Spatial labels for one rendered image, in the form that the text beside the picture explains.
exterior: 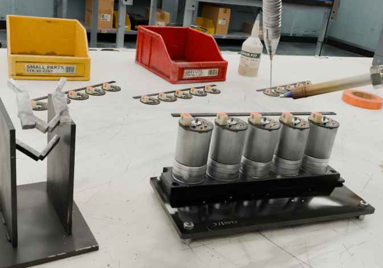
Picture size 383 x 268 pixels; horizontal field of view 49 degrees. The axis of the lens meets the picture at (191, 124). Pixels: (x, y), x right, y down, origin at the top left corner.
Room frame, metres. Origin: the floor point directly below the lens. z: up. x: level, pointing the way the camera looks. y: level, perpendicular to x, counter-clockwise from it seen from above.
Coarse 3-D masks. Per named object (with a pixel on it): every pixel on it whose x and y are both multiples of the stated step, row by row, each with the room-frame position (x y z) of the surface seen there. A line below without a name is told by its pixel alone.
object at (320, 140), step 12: (324, 120) 0.32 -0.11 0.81; (312, 132) 0.31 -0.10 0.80; (324, 132) 0.31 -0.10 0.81; (336, 132) 0.32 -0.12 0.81; (312, 144) 0.31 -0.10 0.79; (324, 144) 0.31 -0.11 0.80; (312, 156) 0.31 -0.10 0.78; (324, 156) 0.31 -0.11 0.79; (312, 168) 0.31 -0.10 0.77; (324, 168) 0.31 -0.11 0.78
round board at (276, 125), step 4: (248, 120) 0.30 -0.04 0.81; (268, 120) 0.30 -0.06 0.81; (272, 120) 0.30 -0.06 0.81; (252, 124) 0.29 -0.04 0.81; (256, 124) 0.29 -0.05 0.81; (260, 124) 0.29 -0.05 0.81; (264, 124) 0.29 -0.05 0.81; (268, 124) 0.29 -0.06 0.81; (272, 124) 0.29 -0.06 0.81; (276, 124) 0.30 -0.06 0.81; (280, 124) 0.30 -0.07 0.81; (260, 128) 0.29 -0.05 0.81; (264, 128) 0.29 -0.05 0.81; (268, 128) 0.29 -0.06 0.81; (272, 128) 0.29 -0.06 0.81; (276, 128) 0.29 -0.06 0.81
